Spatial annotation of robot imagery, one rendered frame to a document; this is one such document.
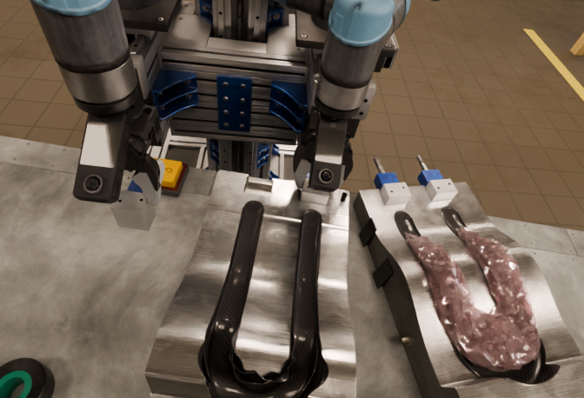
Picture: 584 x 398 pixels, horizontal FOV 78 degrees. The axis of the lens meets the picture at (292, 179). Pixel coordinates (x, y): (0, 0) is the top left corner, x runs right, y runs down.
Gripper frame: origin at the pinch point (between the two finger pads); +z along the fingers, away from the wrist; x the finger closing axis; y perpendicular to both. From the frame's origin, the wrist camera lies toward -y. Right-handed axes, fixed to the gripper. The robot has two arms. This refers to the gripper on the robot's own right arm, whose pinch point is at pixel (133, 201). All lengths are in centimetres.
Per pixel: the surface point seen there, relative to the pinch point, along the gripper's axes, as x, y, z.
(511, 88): -183, 217, 95
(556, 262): -84, 11, 15
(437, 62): -128, 237, 95
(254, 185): -17.2, 13.8, 8.5
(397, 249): -45.4, 3.6, 7.5
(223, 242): -14.5, -1.1, 6.6
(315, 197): -29.3, 10.0, 4.3
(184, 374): -14.8, -22.3, 1.8
